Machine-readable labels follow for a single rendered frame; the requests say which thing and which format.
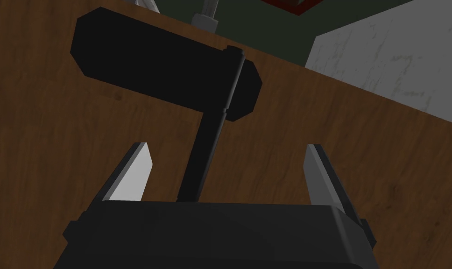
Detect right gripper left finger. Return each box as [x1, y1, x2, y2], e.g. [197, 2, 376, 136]
[93, 142, 153, 203]

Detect black door handle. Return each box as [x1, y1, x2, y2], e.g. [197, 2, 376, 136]
[70, 7, 264, 203]

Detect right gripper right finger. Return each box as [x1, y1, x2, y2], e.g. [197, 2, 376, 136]
[303, 143, 362, 221]

